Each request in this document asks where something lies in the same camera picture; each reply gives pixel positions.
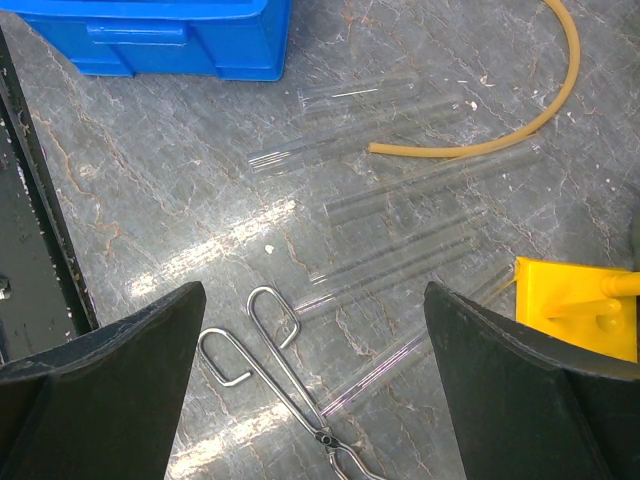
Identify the metal crucible tongs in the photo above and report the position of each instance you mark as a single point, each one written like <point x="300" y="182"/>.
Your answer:
<point x="318" y="428"/>

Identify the blue plastic compartment bin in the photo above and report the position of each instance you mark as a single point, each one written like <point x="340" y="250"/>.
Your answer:
<point x="232" y="40"/>

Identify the glass test tube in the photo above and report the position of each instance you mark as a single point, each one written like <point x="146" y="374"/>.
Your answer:
<point x="360" y="92"/>
<point x="429" y="180"/>
<point x="330" y="298"/>
<point x="426" y="242"/>
<point x="325" y="145"/>
<point x="483" y="288"/>

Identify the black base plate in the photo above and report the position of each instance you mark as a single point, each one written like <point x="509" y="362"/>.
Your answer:
<point x="44" y="298"/>

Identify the yellow test tube rack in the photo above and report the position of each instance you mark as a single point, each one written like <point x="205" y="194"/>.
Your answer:
<point x="594" y="308"/>

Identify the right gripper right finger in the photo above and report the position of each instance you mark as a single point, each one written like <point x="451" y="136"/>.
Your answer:
<point x="525" y="405"/>

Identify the tan rubber tube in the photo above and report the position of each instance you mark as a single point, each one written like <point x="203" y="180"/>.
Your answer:
<point x="574" y="59"/>

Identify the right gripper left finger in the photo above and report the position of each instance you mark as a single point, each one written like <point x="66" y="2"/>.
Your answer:
<point x="107" y="404"/>

